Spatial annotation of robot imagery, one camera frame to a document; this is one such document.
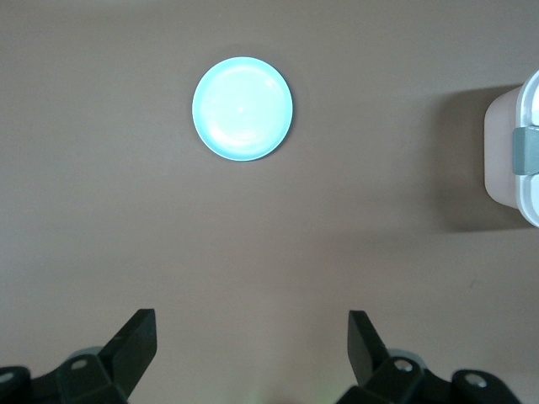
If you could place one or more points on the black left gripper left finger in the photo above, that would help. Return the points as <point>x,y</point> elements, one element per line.
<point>126,357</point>

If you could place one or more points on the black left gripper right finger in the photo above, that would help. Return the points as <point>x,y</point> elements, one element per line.
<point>366,357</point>

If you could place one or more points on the white lidded storage box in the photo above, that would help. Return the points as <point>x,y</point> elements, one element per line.
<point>501,147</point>

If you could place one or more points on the light blue round plate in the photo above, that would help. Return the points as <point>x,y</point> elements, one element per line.
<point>242,109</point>

